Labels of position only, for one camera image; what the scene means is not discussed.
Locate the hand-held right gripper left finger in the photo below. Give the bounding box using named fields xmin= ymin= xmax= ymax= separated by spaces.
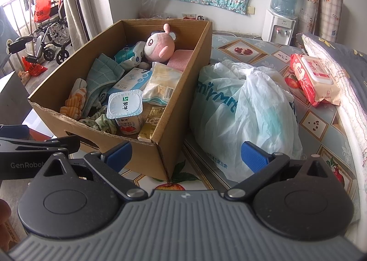
xmin=34 ymin=141 xmax=148 ymax=201

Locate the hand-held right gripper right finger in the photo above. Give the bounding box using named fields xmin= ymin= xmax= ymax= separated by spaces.
xmin=225 ymin=141 xmax=336 ymax=201

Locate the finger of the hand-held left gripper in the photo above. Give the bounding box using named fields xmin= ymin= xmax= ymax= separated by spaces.
xmin=43 ymin=135 xmax=81 ymax=155

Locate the teal checked towel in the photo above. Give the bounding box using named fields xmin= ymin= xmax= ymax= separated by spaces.
xmin=83 ymin=53 xmax=125 ymax=117

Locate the cardboard box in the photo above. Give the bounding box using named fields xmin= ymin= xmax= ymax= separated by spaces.
xmin=27 ymin=19 xmax=213 ymax=183

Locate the pink plush toy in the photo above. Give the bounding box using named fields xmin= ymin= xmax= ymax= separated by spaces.
xmin=138 ymin=24 xmax=176 ymax=69

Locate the person's left hand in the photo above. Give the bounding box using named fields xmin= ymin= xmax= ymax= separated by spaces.
xmin=0 ymin=200 xmax=12 ymax=231

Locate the green floral scrunchie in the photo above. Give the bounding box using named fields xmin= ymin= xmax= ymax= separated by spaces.
xmin=79 ymin=106 xmax=118 ymax=135

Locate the orange striped cloth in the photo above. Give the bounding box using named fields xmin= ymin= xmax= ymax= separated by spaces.
xmin=60 ymin=78 xmax=88 ymax=120

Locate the yellow sachet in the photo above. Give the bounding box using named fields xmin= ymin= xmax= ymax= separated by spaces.
xmin=138 ymin=105 xmax=166 ymax=143

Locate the white yogurt cup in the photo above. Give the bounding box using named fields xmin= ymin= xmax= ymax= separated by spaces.
xmin=107 ymin=89 xmax=144 ymax=135

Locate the large white plastic bag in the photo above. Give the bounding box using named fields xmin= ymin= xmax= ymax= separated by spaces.
xmin=189 ymin=60 xmax=303 ymax=183

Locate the blue white mask box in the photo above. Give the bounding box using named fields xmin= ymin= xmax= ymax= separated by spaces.
xmin=107 ymin=67 xmax=152 ymax=98

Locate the pale yellow packet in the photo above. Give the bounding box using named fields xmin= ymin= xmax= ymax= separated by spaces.
xmin=142 ymin=62 xmax=184 ymax=106

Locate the crumpled red plastic bag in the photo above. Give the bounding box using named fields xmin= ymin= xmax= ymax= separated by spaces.
xmin=18 ymin=56 xmax=48 ymax=77

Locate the red wet wipes pack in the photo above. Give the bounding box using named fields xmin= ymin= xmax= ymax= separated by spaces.
xmin=289 ymin=53 xmax=341 ymax=107

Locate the blue white tissue pack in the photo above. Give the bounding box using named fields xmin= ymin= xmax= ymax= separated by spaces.
xmin=115 ymin=42 xmax=147 ymax=69

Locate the white lace quilt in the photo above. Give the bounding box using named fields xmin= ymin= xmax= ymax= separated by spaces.
xmin=301 ymin=34 xmax=367 ymax=201

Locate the pink cloth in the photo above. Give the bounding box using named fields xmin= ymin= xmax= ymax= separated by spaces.
xmin=167 ymin=49 xmax=195 ymax=72

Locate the white water dispenser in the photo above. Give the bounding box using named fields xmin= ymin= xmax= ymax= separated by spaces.
xmin=262 ymin=9 xmax=297 ymax=46

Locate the grey pillow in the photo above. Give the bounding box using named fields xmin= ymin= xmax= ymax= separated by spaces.
xmin=301 ymin=32 xmax=367 ymax=78

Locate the beige curtain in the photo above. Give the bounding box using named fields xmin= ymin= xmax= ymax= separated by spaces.
xmin=59 ymin=0 xmax=113 ymax=47

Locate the metal railing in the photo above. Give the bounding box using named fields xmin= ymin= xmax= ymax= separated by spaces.
xmin=0 ymin=0 xmax=44 ymax=72

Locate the clear plastic bag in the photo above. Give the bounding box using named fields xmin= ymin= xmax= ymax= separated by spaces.
xmin=139 ymin=0 xmax=172 ymax=19

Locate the floral patterned roll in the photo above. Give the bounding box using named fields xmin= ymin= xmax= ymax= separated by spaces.
xmin=299 ymin=0 xmax=322 ymax=37

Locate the plaid patterned roll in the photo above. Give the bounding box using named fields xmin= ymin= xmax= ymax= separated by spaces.
xmin=318 ymin=0 xmax=344 ymax=44

